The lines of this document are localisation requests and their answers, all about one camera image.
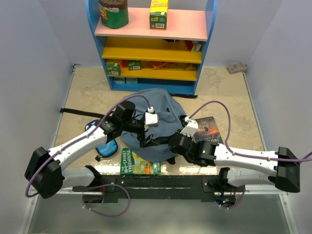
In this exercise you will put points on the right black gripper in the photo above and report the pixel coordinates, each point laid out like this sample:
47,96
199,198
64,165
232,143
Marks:
178,132

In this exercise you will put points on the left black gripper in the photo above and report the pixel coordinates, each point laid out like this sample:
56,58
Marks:
145,142

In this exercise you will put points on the blue student backpack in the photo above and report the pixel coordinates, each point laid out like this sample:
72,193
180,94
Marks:
165,119

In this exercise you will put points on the dark two cities book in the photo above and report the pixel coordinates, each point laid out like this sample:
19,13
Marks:
207,131

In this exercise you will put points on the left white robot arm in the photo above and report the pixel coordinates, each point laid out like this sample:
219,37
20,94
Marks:
47,171

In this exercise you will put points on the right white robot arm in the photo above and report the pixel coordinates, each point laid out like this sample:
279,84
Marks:
242,167

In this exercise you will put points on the blue dinosaur pencil case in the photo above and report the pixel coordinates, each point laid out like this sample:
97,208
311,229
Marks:
106,150

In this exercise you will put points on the green treehouse book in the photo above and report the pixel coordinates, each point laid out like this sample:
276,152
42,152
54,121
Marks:
132,164

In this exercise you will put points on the teal boxes bottom shelf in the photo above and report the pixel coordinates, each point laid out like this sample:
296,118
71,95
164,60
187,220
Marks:
125,80

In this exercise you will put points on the green box middle shelf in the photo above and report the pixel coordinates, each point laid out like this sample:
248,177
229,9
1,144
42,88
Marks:
134,65

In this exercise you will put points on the green box shelf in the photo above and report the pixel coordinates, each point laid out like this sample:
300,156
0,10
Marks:
113,68
134,65

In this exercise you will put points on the green box left shelf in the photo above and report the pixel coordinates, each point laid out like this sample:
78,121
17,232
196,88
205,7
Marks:
113,68

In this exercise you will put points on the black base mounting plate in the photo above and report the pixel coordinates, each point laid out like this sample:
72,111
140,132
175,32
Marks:
197,187

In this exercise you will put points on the orange snack packets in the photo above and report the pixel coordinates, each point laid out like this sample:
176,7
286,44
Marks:
173,66

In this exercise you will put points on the blue pink yellow shelf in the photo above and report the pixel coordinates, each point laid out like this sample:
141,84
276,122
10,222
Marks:
136,41

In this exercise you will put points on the small red white box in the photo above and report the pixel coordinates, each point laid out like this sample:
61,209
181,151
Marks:
236,67

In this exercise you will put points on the red packet middle shelf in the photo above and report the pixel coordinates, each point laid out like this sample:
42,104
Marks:
193,45

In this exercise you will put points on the yellow green carton top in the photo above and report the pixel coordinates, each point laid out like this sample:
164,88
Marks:
158,14

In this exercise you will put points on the green brown canister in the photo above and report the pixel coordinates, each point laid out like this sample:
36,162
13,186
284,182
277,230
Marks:
114,13

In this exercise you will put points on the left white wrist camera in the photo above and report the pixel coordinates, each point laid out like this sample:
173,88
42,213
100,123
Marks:
151,119

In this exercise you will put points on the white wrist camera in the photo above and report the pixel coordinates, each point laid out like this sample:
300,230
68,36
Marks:
190,126
151,119

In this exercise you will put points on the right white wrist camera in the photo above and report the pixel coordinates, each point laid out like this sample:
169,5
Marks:
190,126

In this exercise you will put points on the aluminium frame rail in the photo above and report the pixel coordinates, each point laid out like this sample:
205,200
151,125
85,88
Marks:
262,210

